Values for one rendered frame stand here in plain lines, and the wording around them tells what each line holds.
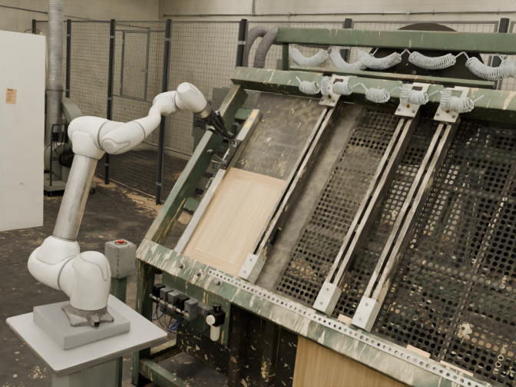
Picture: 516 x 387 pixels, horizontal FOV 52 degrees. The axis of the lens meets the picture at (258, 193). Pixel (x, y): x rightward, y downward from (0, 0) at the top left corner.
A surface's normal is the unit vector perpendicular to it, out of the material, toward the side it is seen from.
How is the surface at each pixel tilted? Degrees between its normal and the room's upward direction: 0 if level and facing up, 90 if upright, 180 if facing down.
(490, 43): 90
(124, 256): 90
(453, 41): 90
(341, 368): 90
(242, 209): 55
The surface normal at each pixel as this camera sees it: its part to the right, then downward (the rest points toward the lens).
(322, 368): -0.64, 0.11
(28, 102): 0.69, 0.22
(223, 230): -0.47, -0.48
